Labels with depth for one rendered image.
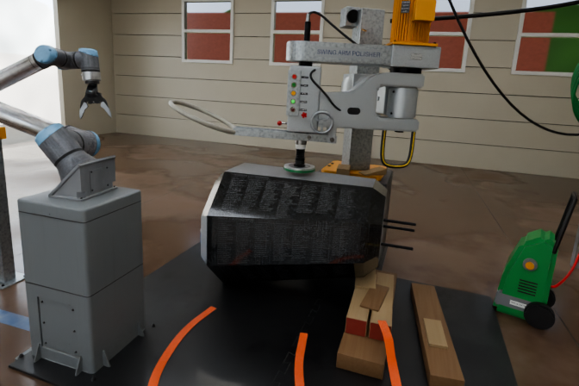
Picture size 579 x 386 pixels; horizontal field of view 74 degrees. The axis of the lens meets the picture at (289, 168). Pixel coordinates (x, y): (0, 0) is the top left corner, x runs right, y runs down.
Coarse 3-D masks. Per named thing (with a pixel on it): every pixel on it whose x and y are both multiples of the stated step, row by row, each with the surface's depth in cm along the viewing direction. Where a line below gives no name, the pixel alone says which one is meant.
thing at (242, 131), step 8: (240, 128) 255; (248, 128) 256; (256, 128) 266; (264, 128) 266; (256, 136) 256; (264, 136) 256; (272, 136) 256; (280, 136) 256; (288, 136) 256; (296, 136) 256; (304, 136) 256; (312, 136) 256; (320, 136) 256; (336, 136) 256
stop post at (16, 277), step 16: (0, 128) 250; (0, 144) 253; (0, 160) 254; (0, 176) 255; (0, 192) 257; (0, 208) 258; (0, 224) 259; (0, 240) 260; (0, 256) 263; (0, 272) 266; (16, 272) 280; (0, 288) 260
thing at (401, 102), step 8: (392, 88) 254; (400, 88) 249; (408, 88) 248; (392, 96) 252; (400, 96) 249; (408, 96) 248; (416, 96) 251; (392, 104) 253; (400, 104) 250; (408, 104) 249; (416, 104) 254; (392, 112) 253; (400, 112) 250; (408, 112) 250
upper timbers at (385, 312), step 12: (384, 276) 264; (360, 288) 246; (360, 300) 232; (384, 300) 233; (348, 312) 219; (360, 312) 219; (372, 312) 220; (384, 312) 220; (348, 324) 214; (360, 324) 212; (372, 324) 210; (372, 336) 212
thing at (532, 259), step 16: (560, 224) 254; (528, 240) 249; (544, 240) 244; (560, 240) 238; (512, 256) 257; (528, 256) 248; (544, 256) 243; (512, 272) 254; (528, 272) 249; (544, 272) 244; (512, 288) 256; (528, 288) 250; (544, 288) 245; (496, 304) 265; (512, 304) 257; (528, 304) 250; (544, 304) 245; (528, 320) 249; (544, 320) 244
